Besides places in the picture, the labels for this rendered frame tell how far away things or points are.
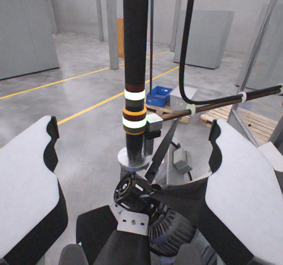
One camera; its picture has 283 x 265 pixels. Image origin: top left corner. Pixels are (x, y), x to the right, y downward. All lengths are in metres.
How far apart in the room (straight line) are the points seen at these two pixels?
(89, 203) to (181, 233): 1.54
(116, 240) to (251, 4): 12.29
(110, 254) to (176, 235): 0.20
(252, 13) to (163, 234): 12.14
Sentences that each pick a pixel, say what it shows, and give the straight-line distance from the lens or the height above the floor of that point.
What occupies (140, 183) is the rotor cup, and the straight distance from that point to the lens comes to 0.59.
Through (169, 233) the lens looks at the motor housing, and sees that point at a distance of 0.64.
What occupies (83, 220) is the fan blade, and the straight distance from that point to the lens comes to 0.84.
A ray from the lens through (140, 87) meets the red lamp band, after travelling 0.27.
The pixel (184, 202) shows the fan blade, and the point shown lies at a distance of 0.39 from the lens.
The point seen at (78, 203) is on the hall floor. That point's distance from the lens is 2.11.
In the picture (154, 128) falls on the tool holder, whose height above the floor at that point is 1.53.
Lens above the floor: 1.72
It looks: 33 degrees down
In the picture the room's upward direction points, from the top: 2 degrees clockwise
